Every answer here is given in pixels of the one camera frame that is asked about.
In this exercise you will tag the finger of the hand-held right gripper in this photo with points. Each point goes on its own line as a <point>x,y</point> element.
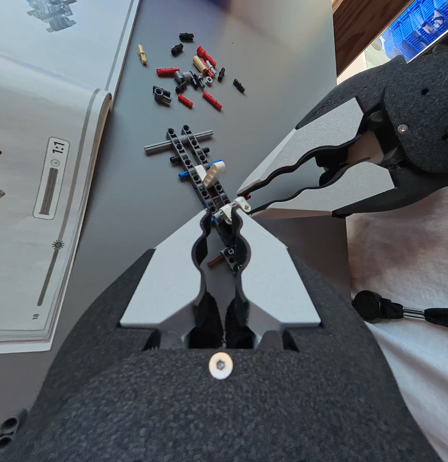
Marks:
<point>350,191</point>
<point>310,151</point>

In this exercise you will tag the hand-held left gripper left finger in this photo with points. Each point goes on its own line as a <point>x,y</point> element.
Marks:
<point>162,285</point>

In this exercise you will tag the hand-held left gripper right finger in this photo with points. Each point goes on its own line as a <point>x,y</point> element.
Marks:
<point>278,285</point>

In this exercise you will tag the dark grey lego beam assembly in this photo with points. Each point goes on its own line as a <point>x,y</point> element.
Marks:
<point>195,169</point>

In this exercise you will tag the pile of small lego pins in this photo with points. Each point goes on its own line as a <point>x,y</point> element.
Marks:
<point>212,100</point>

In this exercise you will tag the dark grey lego connector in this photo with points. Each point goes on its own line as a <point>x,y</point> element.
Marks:
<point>160,94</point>

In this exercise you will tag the lego instruction booklet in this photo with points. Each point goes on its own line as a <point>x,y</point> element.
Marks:
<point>47,144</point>

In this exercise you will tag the tan lego axle pin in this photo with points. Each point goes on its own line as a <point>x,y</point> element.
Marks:
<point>142,55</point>

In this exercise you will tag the dark grey holed lego piece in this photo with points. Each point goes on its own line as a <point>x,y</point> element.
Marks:
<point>5,431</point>

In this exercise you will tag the white shirt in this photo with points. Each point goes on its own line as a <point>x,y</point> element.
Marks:
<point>408,252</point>

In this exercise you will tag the wooden panel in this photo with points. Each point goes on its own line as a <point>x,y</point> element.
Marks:
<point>357,29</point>

